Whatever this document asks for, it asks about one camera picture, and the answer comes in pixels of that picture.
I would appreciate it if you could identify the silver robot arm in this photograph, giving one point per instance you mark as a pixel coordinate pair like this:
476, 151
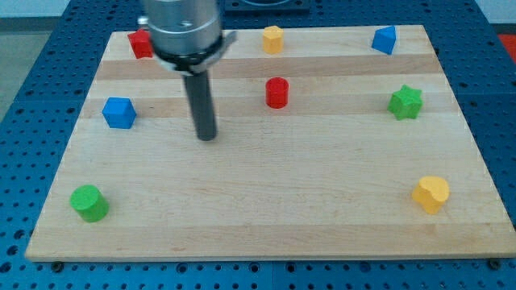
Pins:
186, 35

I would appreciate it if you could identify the blue cube block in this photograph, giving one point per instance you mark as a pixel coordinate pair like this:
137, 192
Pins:
119, 113

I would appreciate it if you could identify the red cylinder block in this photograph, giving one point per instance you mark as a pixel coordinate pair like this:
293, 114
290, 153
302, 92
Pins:
277, 92

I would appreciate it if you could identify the wooden board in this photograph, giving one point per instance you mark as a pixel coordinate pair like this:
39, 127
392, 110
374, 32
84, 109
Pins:
329, 176

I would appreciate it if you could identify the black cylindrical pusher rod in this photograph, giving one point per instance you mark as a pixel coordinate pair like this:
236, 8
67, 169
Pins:
201, 105

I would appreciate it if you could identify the yellow hexagon block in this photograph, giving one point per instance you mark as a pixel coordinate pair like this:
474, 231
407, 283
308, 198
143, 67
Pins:
273, 39

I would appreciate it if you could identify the green star block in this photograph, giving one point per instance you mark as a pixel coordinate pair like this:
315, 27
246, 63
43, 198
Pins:
405, 103

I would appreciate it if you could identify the red star block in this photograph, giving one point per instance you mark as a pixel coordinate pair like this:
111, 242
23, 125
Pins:
140, 44

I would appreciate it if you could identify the blue triangular prism block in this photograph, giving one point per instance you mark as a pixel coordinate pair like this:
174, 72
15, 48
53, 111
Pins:
385, 39

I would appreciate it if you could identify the green cylinder block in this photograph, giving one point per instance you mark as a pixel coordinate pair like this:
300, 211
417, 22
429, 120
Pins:
89, 203

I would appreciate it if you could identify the yellow heart block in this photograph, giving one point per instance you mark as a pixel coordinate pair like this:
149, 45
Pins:
431, 192

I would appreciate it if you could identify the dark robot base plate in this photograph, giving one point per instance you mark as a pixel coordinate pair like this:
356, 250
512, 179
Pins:
236, 6

